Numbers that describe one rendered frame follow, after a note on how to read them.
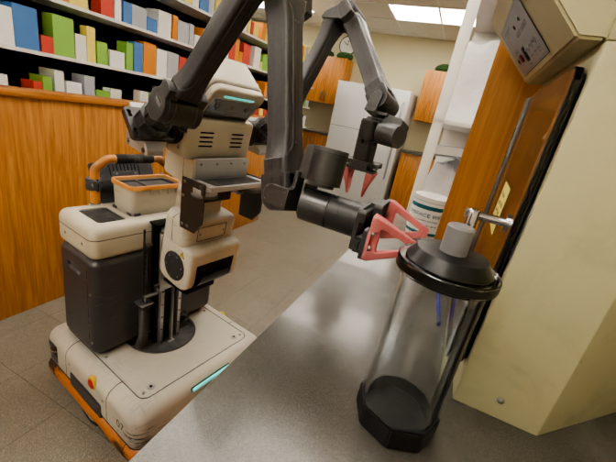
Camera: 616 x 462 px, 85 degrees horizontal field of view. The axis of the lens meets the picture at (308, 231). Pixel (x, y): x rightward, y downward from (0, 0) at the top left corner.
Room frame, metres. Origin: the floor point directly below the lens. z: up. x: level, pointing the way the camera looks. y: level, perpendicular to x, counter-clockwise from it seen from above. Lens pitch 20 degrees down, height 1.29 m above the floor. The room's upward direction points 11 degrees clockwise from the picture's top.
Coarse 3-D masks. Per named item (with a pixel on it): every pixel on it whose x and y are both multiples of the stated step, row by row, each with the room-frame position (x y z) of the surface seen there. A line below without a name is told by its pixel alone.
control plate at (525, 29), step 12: (516, 0) 0.53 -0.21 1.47; (516, 12) 0.55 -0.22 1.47; (504, 24) 0.64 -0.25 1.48; (516, 24) 0.58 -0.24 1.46; (528, 24) 0.53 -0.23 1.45; (504, 36) 0.68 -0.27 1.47; (516, 36) 0.61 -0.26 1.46; (528, 36) 0.55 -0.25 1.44; (540, 36) 0.50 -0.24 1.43; (516, 48) 0.64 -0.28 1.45; (540, 48) 0.52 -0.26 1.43; (516, 60) 0.68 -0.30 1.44; (540, 60) 0.55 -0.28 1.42; (528, 72) 0.64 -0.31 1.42
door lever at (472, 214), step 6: (468, 210) 0.46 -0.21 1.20; (474, 210) 0.46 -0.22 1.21; (468, 216) 0.46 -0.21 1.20; (474, 216) 0.45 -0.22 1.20; (480, 216) 0.45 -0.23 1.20; (486, 216) 0.45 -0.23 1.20; (492, 216) 0.45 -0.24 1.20; (498, 216) 0.45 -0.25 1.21; (504, 216) 0.46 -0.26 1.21; (468, 222) 0.46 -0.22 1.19; (474, 222) 0.45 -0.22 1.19; (492, 222) 0.45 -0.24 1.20; (498, 222) 0.45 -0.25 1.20; (504, 222) 0.44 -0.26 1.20; (474, 228) 0.46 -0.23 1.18; (504, 228) 0.44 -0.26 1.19
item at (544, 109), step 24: (576, 72) 0.41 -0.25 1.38; (552, 96) 0.48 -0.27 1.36; (528, 120) 0.60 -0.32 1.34; (552, 120) 0.42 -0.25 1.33; (528, 144) 0.51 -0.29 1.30; (552, 144) 0.40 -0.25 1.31; (504, 168) 0.66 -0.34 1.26; (528, 168) 0.45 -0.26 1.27; (528, 192) 0.41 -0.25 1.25; (480, 240) 0.61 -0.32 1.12; (504, 240) 0.41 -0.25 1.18
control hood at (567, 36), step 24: (504, 0) 0.58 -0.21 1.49; (528, 0) 0.49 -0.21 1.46; (552, 0) 0.42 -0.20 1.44; (576, 0) 0.41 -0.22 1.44; (600, 0) 0.40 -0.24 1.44; (552, 24) 0.45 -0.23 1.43; (576, 24) 0.41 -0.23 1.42; (600, 24) 0.40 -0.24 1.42; (552, 48) 0.49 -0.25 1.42; (576, 48) 0.44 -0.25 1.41; (552, 72) 0.58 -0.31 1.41
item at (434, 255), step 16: (448, 224) 0.34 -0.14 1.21; (464, 224) 0.35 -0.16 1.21; (432, 240) 0.37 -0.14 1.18; (448, 240) 0.33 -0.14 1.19; (464, 240) 0.33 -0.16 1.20; (416, 256) 0.33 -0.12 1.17; (432, 256) 0.32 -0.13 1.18; (448, 256) 0.32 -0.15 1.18; (464, 256) 0.33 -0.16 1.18; (480, 256) 0.35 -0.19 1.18; (432, 272) 0.31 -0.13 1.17; (448, 272) 0.30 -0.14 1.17; (464, 272) 0.30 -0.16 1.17; (480, 272) 0.31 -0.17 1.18
